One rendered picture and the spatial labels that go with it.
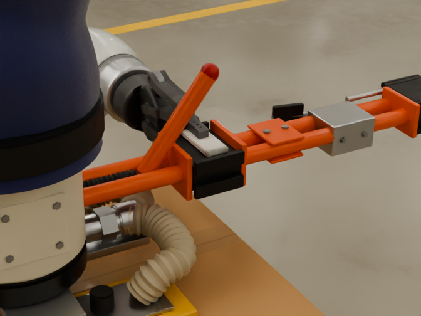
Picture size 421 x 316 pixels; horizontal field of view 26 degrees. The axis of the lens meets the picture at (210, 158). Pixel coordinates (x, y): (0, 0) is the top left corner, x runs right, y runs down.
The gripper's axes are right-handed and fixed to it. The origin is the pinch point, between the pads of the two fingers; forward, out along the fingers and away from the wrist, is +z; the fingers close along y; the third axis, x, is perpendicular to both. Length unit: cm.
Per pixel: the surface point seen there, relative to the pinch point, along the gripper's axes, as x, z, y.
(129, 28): -145, -345, 125
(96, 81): 16.3, 5.8, -16.2
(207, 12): -195, -347, 125
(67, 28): 19.8, 8.1, -23.5
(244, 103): -150, -233, 124
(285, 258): -99, -121, 124
